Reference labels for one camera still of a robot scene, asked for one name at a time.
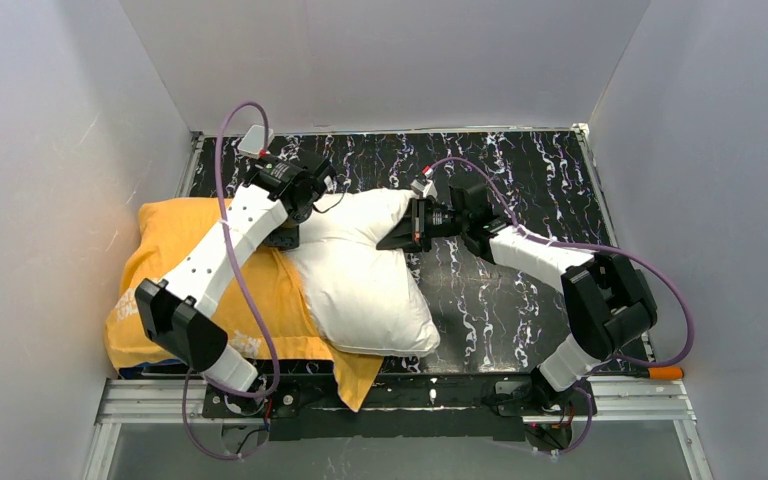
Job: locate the white pillow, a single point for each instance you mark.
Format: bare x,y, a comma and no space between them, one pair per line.
362,300

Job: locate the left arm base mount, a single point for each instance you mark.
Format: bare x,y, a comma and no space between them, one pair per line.
285,402

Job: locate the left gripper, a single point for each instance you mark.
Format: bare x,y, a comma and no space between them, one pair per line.
284,237

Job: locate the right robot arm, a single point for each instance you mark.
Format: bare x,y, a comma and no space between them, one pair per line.
608,302

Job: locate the yellow and blue pillowcase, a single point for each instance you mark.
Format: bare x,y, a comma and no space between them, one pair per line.
169,230

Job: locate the small white box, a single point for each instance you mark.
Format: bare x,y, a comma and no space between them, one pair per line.
255,142

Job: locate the aluminium frame rail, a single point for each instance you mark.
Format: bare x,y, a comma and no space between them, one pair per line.
132,416

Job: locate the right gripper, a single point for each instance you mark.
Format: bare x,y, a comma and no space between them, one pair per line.
414,224

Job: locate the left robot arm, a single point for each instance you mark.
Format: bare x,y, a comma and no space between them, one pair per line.
176,311

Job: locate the orange handled tool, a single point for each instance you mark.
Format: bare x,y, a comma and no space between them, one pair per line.
667,373

